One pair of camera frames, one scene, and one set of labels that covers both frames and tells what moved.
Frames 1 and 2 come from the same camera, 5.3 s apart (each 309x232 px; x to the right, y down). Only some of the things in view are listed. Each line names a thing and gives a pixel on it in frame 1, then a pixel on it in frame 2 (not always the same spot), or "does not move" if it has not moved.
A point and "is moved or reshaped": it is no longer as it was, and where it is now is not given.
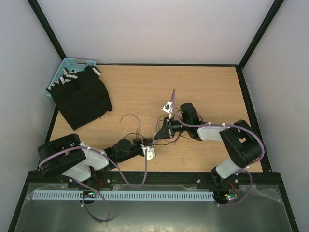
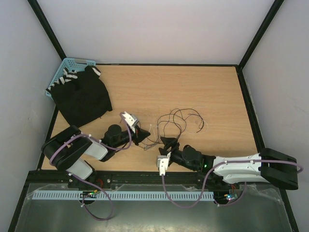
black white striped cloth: (68, 74) does not move
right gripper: (166, 131) to (169, 141)
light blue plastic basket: (71, 64) does not move
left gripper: (146, 142) to (140, 135)
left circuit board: (88, 194) does not move
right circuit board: (229, 196) does not move
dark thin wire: (180, 135) is moved or reshaped
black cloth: (83, 99) does not move
